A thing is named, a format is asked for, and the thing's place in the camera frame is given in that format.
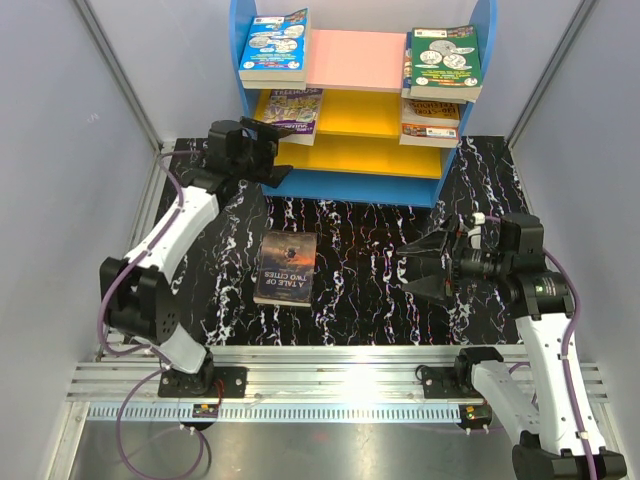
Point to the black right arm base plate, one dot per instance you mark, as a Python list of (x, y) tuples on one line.
[(442, 383)]

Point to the small circuit board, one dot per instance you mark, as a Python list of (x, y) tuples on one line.
[(208, 411), (477, 414)]

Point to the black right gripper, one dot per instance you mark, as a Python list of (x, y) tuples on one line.
[(457, 251)]

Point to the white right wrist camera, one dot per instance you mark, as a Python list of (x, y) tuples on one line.
[(472, 226)]

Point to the light blue 26-storey book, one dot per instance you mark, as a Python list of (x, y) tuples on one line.
[(276, 48)]

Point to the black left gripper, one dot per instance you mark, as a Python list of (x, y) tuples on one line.
[(266, 144)]

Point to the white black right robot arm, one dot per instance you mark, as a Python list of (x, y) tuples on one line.
[(554, 436)]

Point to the dark tale of two cities book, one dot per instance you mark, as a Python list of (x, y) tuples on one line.
[(286, 269)]

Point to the right small circuit board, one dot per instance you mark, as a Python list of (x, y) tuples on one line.
[(477, 414)]

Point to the blue 91-storey treehouse book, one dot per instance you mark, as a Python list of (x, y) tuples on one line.
[(407, 67)]

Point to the yellow 130-storey treehouse book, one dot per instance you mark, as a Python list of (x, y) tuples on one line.
[(429, 123)]

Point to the purple treehouse book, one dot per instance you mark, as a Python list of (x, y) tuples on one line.
[(296, 110)]

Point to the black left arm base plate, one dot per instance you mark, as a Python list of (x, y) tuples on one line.
[(230, 382)]

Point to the left small circuit board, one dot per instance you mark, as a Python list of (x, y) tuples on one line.
[(208, 411)]

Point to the aluminium mounting rail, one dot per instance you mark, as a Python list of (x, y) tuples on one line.
[(281, 374)]

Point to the slotted grey cable duct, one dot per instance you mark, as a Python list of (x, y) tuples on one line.
[(280, 413)]

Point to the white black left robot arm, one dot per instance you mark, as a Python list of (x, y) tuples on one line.
[(136, 295)]

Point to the lime green treehouse book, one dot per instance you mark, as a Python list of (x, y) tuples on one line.
[(274, 85)]

